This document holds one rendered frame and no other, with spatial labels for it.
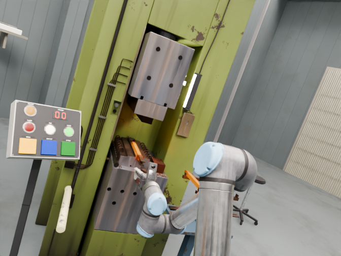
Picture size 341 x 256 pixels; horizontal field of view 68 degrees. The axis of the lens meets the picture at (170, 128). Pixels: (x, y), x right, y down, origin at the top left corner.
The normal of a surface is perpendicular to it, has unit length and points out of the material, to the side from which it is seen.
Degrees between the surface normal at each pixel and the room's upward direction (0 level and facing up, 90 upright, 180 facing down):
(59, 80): 90
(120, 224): 90
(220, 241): 64
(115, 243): 90
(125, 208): 90
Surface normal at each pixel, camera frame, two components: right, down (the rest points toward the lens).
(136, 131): 0.28, 0.25
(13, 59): 0.65, 0.34
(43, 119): 0.71, -0.18
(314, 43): -0.69, -0.11
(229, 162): 0.47, -0.17
